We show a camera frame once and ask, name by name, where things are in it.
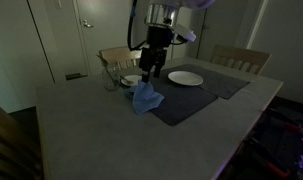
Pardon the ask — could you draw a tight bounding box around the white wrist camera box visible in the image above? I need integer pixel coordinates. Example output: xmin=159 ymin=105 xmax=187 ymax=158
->
xmin=172 ymin=23 xmax=197 ymax=43

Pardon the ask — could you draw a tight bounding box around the small white plate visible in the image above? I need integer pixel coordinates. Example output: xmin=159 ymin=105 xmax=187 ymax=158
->
xmin=120 ymin=74 xmax=144 ymax=88

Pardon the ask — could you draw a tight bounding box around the large white plate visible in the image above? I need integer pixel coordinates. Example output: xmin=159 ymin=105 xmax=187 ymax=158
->
xmin=167 ymin=70 xmax=204 ymax=87

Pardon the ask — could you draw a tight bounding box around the blue microfibre towel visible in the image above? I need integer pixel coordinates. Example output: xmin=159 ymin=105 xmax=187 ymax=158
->
xmin=124 ymin=79 xmax=165 ymax=116

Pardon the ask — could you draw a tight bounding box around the silver lever door handle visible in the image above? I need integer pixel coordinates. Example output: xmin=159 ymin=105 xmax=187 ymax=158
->
xmin=82 ymin=19 xmax=94 ymax=29

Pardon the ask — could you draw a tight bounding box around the white room door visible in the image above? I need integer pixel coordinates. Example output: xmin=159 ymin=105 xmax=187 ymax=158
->
xmin=72 ymin=0 xmax=134 ymax=76

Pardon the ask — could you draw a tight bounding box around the clamp with red-orange grip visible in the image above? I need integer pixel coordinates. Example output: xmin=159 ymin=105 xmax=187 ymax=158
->
xmin=254 ymin=156 xmax=292 ymax=179

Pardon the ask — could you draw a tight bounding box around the dark grey door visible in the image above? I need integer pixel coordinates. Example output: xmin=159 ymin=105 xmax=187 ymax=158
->
xmin=196 ymin=0 xmax=259 ymax=63

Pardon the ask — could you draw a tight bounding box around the dark blue robot cable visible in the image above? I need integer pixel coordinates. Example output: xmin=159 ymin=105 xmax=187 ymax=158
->
xmin=126 ymin=0 xmax=149 ymax=52

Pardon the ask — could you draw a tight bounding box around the dark ribbed placemat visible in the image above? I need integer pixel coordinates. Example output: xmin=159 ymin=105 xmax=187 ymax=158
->
xmin=137 ymin=69 xmax=219 ymax=127
xmin=162 ymin=63 xmax=251 ymax=100

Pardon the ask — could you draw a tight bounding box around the light wooden slat chair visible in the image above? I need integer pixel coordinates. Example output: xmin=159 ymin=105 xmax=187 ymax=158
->
xmin=96 ymin=44 xmax=151 ymax=73
xmin=209 ymin=44 xmax=272 ymax=76

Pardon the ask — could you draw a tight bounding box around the clear glass jar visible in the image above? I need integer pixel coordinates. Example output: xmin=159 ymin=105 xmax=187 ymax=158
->
xmin=100 ymin=63 xmax=121 ymax=92

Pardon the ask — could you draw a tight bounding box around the dark low floor object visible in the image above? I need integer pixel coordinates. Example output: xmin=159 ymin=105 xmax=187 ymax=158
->
xmin=64 ymin=72 xmax=89 ymax=81

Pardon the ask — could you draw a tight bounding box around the white closet door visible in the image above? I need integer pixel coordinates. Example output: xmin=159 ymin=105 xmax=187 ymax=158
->
xmin=172 ymin=39 xmax=194 ymax=60

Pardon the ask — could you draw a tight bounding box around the red bar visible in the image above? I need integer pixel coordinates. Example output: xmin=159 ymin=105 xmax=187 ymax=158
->
xmin=284 ymin=122 xmax=303 ymax=132

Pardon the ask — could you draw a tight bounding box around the black looped camera cable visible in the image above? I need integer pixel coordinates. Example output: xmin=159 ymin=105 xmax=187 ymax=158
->
xmin=169 ymin=34 xmax=189 ymax=46

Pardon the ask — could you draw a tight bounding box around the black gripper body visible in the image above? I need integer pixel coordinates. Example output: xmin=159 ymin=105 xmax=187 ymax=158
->
xmin=139 ymin=25 xmax=175 ymax=73

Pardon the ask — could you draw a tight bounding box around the metal spoon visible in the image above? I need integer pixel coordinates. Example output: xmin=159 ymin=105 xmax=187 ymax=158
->
xmin=118 ymin=75 xmax=135 ymax=86

